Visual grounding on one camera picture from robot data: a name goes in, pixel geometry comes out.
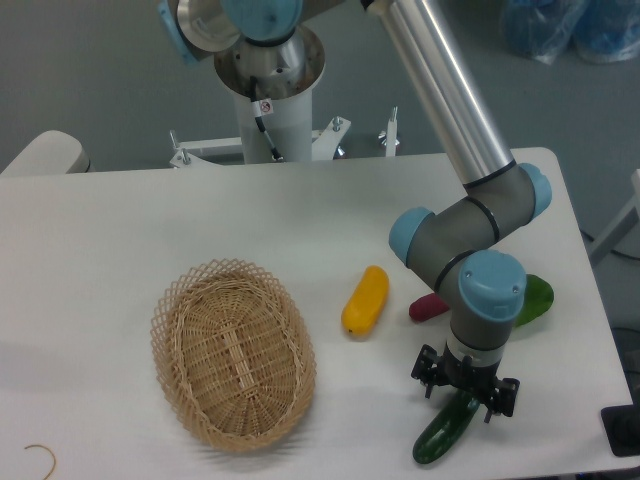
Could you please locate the black device at table edge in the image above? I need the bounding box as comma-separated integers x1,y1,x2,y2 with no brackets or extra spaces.
601,405,639,457

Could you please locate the tan rubber band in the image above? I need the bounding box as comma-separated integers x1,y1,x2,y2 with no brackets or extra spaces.
23,443,58,478

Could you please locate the woven wicker basket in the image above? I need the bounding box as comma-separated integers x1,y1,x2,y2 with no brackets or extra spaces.
150,259,316,453

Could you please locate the yellow mango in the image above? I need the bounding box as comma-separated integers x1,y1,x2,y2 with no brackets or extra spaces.
341,265,390,337

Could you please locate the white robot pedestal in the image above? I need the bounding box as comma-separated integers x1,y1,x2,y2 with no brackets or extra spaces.
170,26,351,168

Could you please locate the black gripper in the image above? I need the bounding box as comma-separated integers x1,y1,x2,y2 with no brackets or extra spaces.
411,344,520,424

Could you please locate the purple sweet potato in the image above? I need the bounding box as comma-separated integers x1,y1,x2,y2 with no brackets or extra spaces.
408,293,450,323

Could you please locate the green cucumber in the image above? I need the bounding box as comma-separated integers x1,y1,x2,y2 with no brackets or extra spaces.
412,390,480,465

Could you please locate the white chair armrest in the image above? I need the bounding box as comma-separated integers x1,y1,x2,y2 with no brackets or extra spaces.
1,130,94,178

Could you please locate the blue plastic bag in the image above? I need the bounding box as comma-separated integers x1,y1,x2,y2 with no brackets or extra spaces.
499,1,639,65

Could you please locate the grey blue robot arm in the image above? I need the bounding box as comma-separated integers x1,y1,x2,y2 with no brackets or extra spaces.
158,1,552,416

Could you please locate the black pedestal cable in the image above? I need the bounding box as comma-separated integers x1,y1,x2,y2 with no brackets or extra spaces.
248,74,285,163

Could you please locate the green bok choy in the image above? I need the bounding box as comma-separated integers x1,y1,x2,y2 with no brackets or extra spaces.
514,274,555,328

